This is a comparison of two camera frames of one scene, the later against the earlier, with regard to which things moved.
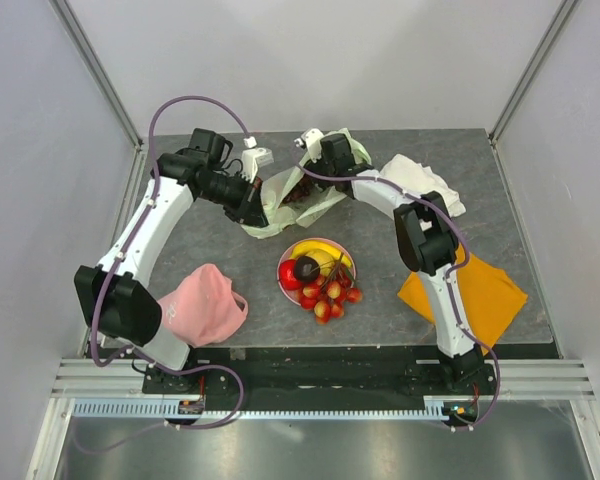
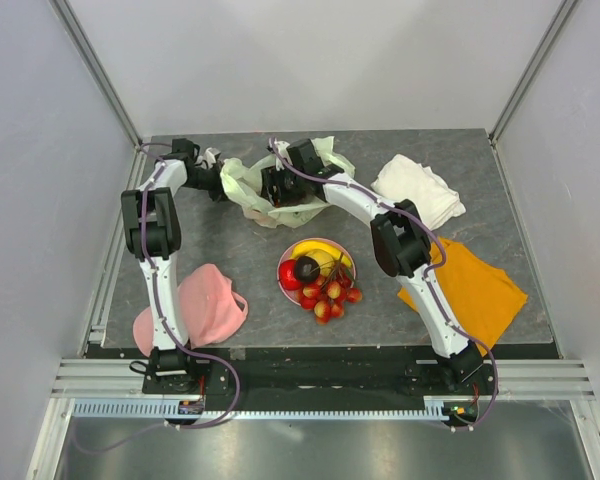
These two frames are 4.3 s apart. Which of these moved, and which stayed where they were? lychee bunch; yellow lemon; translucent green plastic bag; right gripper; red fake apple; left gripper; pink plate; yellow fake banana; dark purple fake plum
Moved: right gripper; left gripper; translucent green plastic bag
Stayed: lychee bunch; red fake apple; pink plate; yellow fake banana; dark purple fake plum; yellow lemon
